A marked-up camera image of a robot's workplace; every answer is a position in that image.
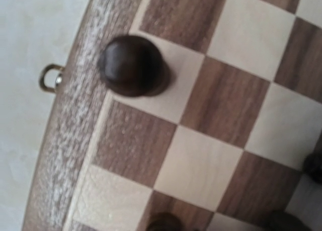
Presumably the dark pawn standing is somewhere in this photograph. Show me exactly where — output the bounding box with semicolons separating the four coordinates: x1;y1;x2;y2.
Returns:
97;35;172;98

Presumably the wooden chessboard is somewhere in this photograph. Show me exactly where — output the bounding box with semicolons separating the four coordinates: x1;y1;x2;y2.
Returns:
23;0;321;230

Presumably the brass board latch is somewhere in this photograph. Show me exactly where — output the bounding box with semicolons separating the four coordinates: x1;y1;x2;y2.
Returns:
38;63;65;94

